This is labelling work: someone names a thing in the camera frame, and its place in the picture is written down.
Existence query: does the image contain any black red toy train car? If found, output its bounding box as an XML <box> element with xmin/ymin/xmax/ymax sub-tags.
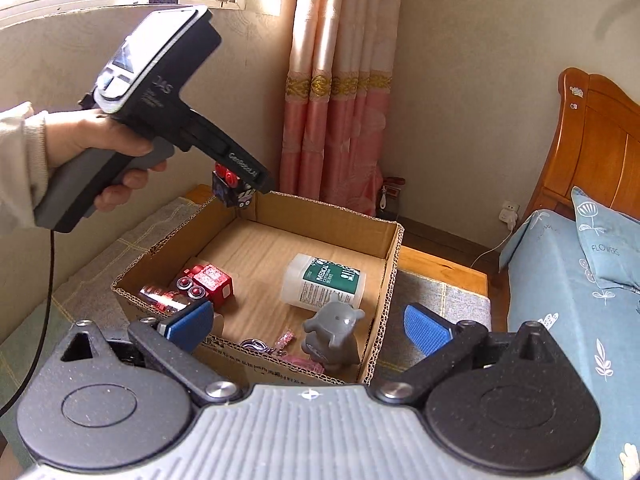
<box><xmin>212</xmin><ymin>162</ymin><xmax>255</xmax><ymax>209</ymax></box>

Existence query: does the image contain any red S.L toy train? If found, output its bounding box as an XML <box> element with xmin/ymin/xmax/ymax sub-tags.
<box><xmin>176</xmin><ymin>263</ymin><xmax>233</xmax><ymax>307</ymax></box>

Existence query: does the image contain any pink keychain charm with ring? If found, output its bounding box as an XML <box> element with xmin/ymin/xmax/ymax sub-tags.
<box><xmin>240</xmin><ymin>330</ymin><xmax>324</xmax><ymax>374</ymax></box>

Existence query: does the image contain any grey monster figurine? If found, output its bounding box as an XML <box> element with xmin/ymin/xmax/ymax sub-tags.
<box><xmin>300</xmin><ymin>299</ymin><xmax>366</xmax><ymax>370</ymax></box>

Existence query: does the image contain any white medical cotton swab bottle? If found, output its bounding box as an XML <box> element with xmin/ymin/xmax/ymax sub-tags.
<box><xmin>281</xmin><ymin>254</ymin><xmax>367</xmax><ymax>312</ymax></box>

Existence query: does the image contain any white sleeve forearm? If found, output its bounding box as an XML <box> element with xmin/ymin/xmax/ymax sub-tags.
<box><xmin>0</xmin><ymin>102</ymin><xmax>49</xmax><ymax>236</ymax></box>

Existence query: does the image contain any green grey checked table cloth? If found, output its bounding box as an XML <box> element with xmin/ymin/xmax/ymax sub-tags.
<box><xmin>0</xmin><ymin>194</ymin><xmax>494</xmax><ymax>466</ymax></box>

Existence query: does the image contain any open cardboard box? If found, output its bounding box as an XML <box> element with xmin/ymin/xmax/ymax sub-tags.
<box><xmin>112</xmin><ymin>193</ymin><xmax>404</xmax><ymax>386</ymax></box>

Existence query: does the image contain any blue floral bed sheet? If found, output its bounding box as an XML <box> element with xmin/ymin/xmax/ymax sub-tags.
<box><xmin>500</xmin><ymin>209</ymin><xmax>639</xmax><ymax>479</ymax></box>

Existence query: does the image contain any pink curtain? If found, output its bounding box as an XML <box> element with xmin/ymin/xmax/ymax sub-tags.
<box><xmin>279</xmin><ymin>0</ymin><xmax>401</xmax><ymax>214</ymax></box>

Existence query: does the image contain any blue floral pillow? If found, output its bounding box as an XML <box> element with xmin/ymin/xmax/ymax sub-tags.
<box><xmin>570</xmin><ymin>186</ymin><xmax>640</xmax><ymax>292</ymax></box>

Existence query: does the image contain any wooden bed headboard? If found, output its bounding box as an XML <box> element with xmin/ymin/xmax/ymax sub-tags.
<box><xmin>521</xmin><ymin>67</ymin><xmax>640</xmax><ymax>219</ymax></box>

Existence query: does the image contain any white wall socket with plug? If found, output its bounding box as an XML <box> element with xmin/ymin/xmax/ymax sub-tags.
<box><xmin>499</xmin><ymin>200</ymin><xmax>520</xmax><ymax>231</ymax></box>

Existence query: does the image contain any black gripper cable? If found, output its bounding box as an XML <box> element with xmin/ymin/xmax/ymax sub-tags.
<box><xmin>0</xmin><ymin>228</ymin><xmax>57</xmax><ymax>418</ymax></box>

